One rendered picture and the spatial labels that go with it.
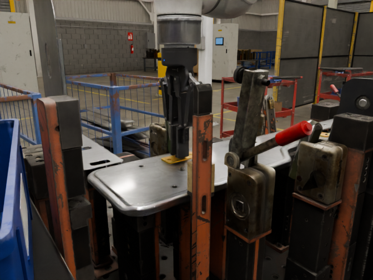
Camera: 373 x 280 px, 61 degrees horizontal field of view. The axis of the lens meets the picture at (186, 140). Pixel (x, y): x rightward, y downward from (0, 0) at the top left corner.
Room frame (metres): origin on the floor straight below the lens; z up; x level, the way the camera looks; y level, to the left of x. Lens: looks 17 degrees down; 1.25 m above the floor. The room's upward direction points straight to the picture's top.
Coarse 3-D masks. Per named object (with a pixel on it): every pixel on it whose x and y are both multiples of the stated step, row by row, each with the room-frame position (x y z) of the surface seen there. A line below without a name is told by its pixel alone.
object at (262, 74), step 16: (240, 80) 0.53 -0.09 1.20; (256, 80) 0.49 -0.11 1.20; (240, 96) 0.51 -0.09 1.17; (256, 96) 0.50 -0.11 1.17; (240, 112) 0.51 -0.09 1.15; (256, 112) 0.51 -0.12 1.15; (240, 128) 0.51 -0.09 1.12; (256, 128) 0.52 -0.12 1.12; (240, 144) 0.50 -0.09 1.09; (240, 160) 0.51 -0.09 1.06
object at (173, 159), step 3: (189, 153) 0.70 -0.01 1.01; (168, 156) 0.68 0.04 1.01; (171, 156) 0.68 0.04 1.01; (174, 156) 0.68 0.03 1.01; (189, 156) 0.68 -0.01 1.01; (162, 159) 0.66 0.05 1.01; (165, 159) 0.66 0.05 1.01; (168, 159) 0.67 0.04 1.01; (171, 159) 0.66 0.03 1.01; (174, 159) 0.66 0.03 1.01; (177, 159) 0.66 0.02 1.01; (180, 159) 0.66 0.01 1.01; (183, 159) 0.66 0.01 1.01; (186, 159) 0.67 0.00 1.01; (168, 162) 0.64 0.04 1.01; (171, 162) 0.64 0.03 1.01; (174, 162) 0.65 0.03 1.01
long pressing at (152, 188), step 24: (216, 144) 0.80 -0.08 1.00; (288, 144) 0.80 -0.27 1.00; (120, 168) 0.63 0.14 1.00; (144, 168) 0.63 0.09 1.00; (168, 168) 0.63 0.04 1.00; (216, 168) 0.63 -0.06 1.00; (240, 168) 0.63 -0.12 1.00; (120, 192) 0.51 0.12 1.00; (144, 192) 0.51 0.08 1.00; (168, 192) 0.51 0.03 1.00
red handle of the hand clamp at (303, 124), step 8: (288, 128) 0.44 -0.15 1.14; (296, 128) 0.43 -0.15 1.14; (304, 128) 0.42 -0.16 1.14; (280, 136) 0.45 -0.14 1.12; (288, 136) 0.44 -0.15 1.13; (296, 136) 0.43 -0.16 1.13; (304, 136) 0.43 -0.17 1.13; (264, 144) 0.48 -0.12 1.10; (272, 144) 0.46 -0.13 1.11; (280, 144) 0.45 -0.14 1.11; (248, 152) 0.50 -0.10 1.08; (256, 152) 0.49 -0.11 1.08
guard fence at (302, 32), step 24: (288, 0) 5.47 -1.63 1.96; (288, 24) 5.52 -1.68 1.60; (312, 24) 6.18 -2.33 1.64; (336, 24) 6.98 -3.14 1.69; (288, 48) 5.57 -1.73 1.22; (312, 48) 6.25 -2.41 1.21; (336, 48) 7.08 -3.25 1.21; (288, 72) 5.63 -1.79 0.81; (312, 72) 6.33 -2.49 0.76; (288, 96) 5.72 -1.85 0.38; (312, 96) 6.40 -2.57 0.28
